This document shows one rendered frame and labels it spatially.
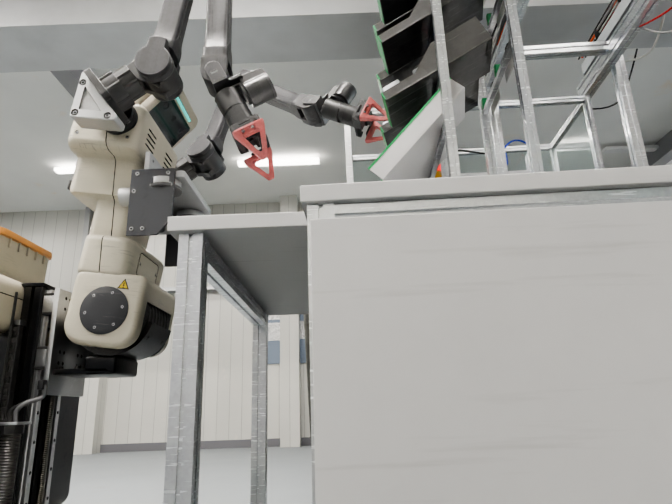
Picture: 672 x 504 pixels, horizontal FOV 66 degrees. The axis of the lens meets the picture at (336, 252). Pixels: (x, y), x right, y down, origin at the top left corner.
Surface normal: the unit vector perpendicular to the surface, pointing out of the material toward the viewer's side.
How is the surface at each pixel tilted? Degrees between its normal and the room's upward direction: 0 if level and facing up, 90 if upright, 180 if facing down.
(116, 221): 90
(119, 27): 180
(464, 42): 90
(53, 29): 180
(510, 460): 90
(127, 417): 90
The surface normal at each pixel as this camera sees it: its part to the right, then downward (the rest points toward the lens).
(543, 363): -0.06, -0.29
